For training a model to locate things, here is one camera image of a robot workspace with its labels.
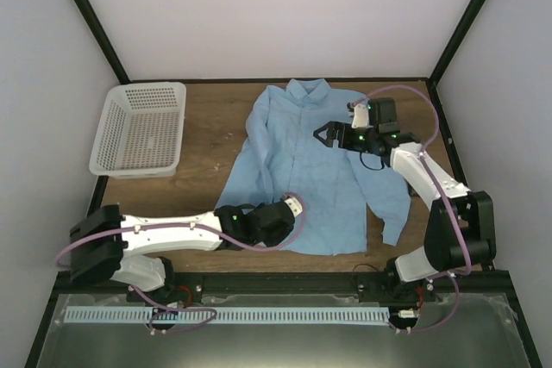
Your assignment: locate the black frame post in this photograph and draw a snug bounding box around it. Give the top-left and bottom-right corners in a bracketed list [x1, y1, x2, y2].
[430, 0, 514, 84]
[72, 0, 130, 84]

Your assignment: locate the light blue button shirt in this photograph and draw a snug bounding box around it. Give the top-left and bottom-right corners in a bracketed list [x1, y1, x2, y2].
[217, 79, 411, 255]

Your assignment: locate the black left rear frame post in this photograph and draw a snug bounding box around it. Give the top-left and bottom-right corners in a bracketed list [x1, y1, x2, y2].
[72, 0, 130, 84]

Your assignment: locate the grey metal front panel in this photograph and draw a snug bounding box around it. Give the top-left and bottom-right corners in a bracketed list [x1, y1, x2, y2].
[37, 294, 530, 367]

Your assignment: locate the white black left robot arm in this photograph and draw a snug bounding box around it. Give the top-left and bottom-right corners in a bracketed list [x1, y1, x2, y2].
[55, 195, 304, 303]

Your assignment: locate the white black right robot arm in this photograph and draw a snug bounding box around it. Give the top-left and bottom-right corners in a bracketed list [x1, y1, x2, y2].
[313, 98, 496, 302]

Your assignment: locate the white perforated plastic basket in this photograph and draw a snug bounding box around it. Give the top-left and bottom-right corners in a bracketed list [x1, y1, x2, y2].
[89, 82, 186, 179]

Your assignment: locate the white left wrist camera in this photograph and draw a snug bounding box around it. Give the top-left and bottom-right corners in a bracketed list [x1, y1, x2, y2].
[284, 196, 303, 217]

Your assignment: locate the light blue slotted cable duct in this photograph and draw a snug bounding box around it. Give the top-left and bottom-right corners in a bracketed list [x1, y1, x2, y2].
[63, 306, 390, 326]

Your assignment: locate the black right rear frame post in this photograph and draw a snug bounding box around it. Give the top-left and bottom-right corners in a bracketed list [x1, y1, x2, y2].
[430, 0, 514, 84]

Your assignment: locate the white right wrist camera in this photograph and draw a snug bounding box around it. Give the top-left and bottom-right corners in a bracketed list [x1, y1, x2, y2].
[347, 102, 371, 129]

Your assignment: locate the black front mounting rail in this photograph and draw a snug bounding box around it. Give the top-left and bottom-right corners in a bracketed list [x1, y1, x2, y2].
[53, 271, 516, 304]

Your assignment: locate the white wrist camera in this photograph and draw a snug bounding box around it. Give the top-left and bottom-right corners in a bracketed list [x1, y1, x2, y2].
[347, 102, 371, 129]
[284, 196, 303, 217]

